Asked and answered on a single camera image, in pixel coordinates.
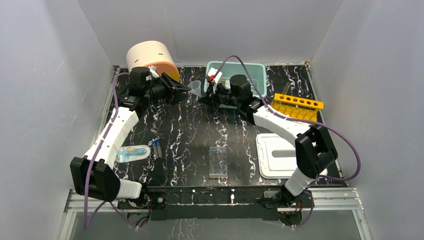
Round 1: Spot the clear plastic funnel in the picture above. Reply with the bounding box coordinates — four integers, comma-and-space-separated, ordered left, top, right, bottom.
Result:
188, 80, 202, 97

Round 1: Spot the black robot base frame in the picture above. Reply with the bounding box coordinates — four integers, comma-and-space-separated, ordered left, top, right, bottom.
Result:
118, 186, 312, 221

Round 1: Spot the yellow test tube rack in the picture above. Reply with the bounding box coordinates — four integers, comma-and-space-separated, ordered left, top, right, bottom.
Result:
271, 93, 324, 122

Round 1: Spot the glass test tube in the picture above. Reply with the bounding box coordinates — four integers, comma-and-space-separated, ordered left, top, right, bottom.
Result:
281, 82, 291, 95

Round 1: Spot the blue capped vial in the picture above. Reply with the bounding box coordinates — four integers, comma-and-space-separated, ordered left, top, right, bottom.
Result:
152, 140, 158, 159
155, 140, 163, 158

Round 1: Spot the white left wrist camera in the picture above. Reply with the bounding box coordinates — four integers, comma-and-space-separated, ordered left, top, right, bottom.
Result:
148, 65, 160, 79

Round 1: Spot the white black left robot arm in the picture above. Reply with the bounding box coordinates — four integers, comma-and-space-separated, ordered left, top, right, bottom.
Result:
70, 66, 191, 208

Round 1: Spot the white bin lid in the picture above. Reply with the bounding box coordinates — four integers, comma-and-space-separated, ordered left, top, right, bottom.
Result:
255, 133, 328, 180

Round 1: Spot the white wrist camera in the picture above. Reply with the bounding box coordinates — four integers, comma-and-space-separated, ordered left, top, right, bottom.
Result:
148, 65, 160, 79
206, 67, 222, 94

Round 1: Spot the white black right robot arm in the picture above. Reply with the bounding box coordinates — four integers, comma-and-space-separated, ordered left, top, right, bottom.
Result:
199, 74, 338, 207

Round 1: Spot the blue packaged syringe blister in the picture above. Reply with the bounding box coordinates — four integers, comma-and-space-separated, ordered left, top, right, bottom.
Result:
115, 145, 151, 164

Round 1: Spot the teal plastic bin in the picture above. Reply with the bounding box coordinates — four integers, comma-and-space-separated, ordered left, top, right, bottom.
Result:
203, 61, 268, 99

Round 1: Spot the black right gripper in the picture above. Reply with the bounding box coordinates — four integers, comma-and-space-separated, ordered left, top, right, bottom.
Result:
198, 81, 241, 111

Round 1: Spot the clear well plate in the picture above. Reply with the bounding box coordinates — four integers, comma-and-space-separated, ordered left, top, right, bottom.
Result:
209, 146, 228, 179

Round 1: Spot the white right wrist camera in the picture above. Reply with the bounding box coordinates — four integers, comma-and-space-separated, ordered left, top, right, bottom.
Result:
206, 67, 222, 94

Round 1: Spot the cream orange cylindrical centrifuge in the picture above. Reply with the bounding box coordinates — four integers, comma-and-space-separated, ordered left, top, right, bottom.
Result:
126, 40, 180, 82

